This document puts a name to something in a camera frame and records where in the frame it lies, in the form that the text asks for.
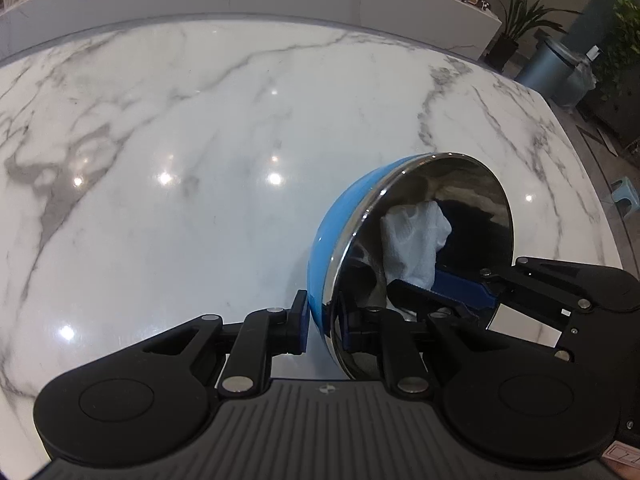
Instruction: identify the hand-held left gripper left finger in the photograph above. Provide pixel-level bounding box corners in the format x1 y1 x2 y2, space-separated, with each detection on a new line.
142 290 309 397

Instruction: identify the blue plastic stool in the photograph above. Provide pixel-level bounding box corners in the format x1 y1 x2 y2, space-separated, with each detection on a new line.
609 176 640 212

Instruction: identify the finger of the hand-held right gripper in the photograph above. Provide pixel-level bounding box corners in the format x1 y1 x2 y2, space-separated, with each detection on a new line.
387 279 496 330
434 256 608 311

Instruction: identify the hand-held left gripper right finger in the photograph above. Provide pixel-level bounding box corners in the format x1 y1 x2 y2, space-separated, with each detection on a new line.
340 305 506 396

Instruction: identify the blue steel bowl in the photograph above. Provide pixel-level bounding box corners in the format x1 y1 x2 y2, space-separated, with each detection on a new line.
307 151 514 382

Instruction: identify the white cloth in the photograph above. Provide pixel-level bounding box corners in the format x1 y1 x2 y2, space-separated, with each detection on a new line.
380 199 452 291

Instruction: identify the potted long-leaf plant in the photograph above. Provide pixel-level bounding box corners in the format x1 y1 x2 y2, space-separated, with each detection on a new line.
482 0 583 69

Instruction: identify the grey trash bin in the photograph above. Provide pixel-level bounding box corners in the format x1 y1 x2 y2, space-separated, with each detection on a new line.
514 36 598 109

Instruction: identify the leafy green plant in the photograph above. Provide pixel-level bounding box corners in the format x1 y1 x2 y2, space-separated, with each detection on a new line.
595 0 640 111

